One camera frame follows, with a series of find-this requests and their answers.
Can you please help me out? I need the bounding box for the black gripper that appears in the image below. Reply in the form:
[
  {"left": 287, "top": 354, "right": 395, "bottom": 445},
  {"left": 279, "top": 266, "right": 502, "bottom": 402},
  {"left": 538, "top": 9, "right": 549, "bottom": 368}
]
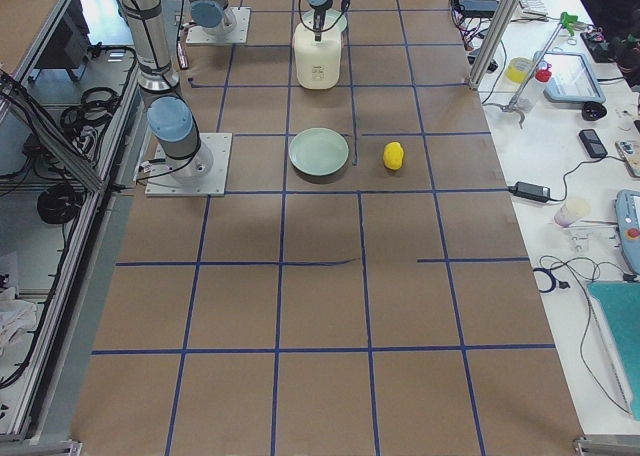
[{"left": 312, "top": 0, "right": 351, "bottom": 42}]

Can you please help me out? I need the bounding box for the green plate near arm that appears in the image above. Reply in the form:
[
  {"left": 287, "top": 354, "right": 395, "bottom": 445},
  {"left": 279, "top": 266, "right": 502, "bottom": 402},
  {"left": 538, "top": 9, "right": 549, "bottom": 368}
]
[
  {"left": 302, "top": 9, "right": 348, "bottom": 32},
  {"left": 288, "top": 128, "right": 349, "bottom": 176}
]

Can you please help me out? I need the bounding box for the yellow toy potato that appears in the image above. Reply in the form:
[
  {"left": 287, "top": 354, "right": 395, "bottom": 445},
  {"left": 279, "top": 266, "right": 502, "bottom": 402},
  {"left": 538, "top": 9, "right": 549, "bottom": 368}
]
[{"left": 382, "top": 141, "right": 405, "bottom": 171}]

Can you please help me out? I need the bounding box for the yellow tape roll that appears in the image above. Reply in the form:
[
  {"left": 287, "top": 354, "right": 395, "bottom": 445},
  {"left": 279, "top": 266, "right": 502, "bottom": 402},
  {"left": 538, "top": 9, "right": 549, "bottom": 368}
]
[{"left": 505, "top": 57, "right": 533, "bottom": 84}]

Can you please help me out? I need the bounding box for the squeeze bottle red cap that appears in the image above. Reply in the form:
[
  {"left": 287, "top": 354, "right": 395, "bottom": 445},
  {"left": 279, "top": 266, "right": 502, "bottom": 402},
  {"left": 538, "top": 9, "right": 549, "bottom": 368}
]
[{"left": 517, "top": 66, "right": 552, "bottom": 113}]

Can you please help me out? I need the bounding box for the metal grabber tool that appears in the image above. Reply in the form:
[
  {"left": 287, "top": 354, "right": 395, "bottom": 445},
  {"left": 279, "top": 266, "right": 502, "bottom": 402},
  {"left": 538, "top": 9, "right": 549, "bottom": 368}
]
[{"left": 496, "top": 12, "right": 579, "bottom": 128}]

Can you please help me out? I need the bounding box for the blue tablet pendant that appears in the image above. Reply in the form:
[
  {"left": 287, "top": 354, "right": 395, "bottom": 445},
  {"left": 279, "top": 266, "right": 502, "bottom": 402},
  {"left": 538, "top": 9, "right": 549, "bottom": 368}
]
[{"left": 542, "top": 52, "right": 606, "bottom": 104}]

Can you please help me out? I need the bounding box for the black power adapter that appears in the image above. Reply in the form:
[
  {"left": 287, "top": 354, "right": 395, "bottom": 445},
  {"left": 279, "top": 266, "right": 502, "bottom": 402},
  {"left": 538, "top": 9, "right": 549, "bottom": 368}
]
[{"left": 508, "top": 181, "right": 551, "bottom": 203}]

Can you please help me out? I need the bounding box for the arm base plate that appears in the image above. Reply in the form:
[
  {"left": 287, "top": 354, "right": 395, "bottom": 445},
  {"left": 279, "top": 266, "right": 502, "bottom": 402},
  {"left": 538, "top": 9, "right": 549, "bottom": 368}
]
[
  {"left": 186, "top": 2, "right": 251, "bottom": 46},
  {"left": 145, "top": 133, "right": 233, "bottom": 197}
]

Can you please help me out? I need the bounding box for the aluminium frame post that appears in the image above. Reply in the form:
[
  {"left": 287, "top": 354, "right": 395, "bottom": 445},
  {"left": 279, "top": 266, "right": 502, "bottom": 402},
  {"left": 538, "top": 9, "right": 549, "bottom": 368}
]
[{"left": 467, "top": 0, "right": 519, "bottom": 90}]

